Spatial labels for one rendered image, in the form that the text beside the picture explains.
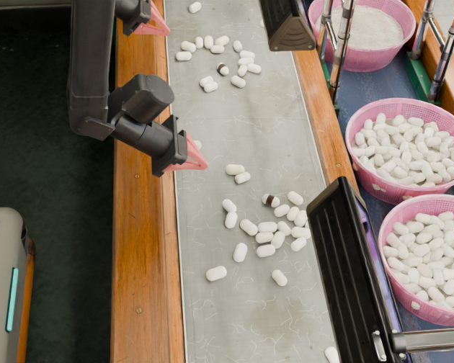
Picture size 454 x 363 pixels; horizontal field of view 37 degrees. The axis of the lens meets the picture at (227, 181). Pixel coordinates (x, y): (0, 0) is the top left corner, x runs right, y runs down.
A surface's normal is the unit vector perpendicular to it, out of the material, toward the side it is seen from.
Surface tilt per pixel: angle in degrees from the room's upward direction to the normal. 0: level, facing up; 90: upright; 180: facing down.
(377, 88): 0
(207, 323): 0
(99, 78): 92
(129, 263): 0
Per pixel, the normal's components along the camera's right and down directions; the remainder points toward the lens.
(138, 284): 0.03, -0.67
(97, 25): 0.25, 0.81
